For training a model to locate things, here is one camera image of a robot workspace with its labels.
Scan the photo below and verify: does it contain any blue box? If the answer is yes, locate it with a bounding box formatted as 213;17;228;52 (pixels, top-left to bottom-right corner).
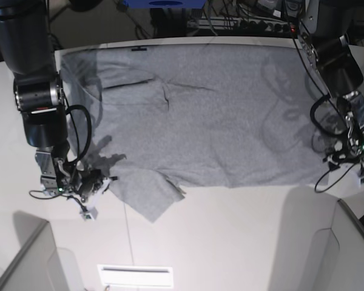
123;0;206;8

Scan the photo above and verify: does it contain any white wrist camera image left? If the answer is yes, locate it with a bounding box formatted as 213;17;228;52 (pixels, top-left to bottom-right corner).
79;178;111;221

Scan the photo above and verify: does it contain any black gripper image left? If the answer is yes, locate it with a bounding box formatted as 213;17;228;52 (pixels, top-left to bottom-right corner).
35;147;118;203

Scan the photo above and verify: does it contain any grey T-shirt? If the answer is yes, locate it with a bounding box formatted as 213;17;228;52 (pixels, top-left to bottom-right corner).
60;44;328;222

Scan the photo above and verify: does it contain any black cable image left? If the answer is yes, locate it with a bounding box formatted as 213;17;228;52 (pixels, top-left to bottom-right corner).
24;105;93;196

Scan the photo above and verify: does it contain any white power strip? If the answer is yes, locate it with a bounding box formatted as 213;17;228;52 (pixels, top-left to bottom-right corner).
187;16;291;34

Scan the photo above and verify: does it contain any grey right partition panel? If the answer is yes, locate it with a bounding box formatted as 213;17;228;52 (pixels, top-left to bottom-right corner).
300;199;364;290

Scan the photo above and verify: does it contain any grey left partition panel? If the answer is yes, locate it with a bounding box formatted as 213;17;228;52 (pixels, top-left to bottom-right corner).
0;220;70;291

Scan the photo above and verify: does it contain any grey partition panel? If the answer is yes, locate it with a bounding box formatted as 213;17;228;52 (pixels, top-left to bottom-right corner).
300;199;364;290
0;220;70;291

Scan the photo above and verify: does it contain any black cable image right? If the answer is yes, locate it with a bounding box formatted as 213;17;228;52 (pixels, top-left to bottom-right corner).
283;1;356;193

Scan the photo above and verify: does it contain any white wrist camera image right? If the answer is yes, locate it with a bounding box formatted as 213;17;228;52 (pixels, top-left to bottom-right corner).
336;157;364;186

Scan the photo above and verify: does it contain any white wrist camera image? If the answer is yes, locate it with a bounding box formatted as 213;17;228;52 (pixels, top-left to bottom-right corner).
336;157;364;186
79;178;111;221

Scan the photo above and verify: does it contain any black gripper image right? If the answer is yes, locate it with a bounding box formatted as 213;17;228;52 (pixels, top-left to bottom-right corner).
323;91;364;172

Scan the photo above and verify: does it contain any black cable image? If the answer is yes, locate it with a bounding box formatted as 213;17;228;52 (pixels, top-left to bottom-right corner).
24;105;93;196
283;1;356;193

